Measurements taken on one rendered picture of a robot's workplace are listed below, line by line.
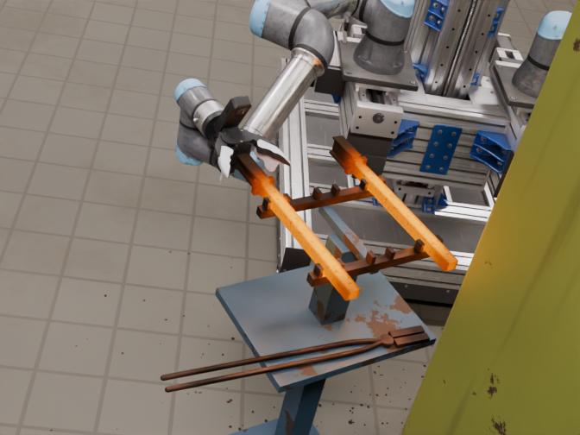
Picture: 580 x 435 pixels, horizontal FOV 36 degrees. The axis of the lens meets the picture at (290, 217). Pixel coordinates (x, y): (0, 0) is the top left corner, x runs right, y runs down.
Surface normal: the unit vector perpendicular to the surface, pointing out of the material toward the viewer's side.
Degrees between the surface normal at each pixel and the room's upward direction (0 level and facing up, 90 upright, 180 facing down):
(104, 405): 0
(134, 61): 0
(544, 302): 90
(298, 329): 0
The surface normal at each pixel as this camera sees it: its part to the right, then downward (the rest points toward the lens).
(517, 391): -0.92, 0.09
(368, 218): 0.18, -0.77
